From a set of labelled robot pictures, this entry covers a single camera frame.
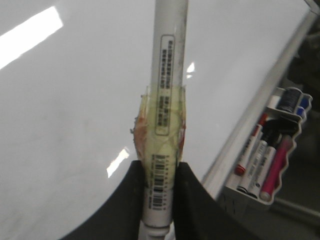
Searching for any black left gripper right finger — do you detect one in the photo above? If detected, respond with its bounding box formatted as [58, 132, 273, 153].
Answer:
[173, 162, 259, 240]

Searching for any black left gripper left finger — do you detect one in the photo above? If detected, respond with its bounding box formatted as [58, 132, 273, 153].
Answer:
[62, 160, 145, 240]

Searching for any white black whiteboard marker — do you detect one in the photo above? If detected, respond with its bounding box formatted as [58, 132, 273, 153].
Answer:
[133, 0, 189, 240]

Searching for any white whiteboard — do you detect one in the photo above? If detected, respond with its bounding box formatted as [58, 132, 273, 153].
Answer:
[0, 0, 320, 240]

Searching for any black capped white marker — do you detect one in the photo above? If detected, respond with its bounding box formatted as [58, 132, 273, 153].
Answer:
[236, 129, 278, 193]

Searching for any red capped marker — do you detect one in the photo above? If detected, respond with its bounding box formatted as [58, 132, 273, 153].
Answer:
[234, 113, 268, 176]

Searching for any pink marker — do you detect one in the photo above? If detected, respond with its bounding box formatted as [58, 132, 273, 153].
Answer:
[259, 135, 293, 202]

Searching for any grey capped white marker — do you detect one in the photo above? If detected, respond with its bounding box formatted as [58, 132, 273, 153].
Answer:
[248, 133, 282, 199]

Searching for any blue marker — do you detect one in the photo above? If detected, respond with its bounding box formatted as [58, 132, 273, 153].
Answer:
[295, 97, 309, 119]

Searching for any grey marker tray holder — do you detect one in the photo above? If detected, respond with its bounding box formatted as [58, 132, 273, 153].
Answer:
[220, 86, 313, 209]

